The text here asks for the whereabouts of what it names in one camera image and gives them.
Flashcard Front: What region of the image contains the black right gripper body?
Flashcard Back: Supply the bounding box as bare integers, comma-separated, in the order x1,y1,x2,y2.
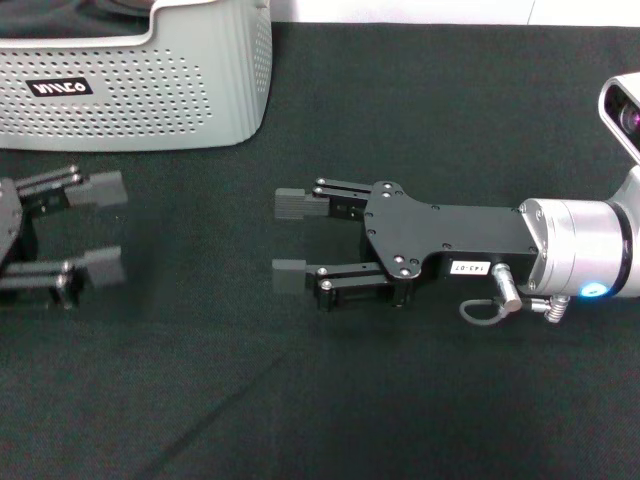
363,179,550,309

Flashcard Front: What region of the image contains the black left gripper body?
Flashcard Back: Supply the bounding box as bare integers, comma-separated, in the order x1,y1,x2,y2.
0,177,40,270

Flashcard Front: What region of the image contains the grey perforated plastic storage box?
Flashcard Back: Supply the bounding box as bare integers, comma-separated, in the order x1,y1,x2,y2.
0,0,274,152

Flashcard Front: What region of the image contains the black tablecloth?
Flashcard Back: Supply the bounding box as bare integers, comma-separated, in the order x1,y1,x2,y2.
0,19,640,480

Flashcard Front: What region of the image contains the dark crumpled cloth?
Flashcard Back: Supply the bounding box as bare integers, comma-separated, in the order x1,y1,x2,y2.
0,0,154,39

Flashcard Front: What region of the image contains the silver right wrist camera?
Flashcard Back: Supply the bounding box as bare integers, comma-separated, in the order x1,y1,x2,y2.
599,72,640,167

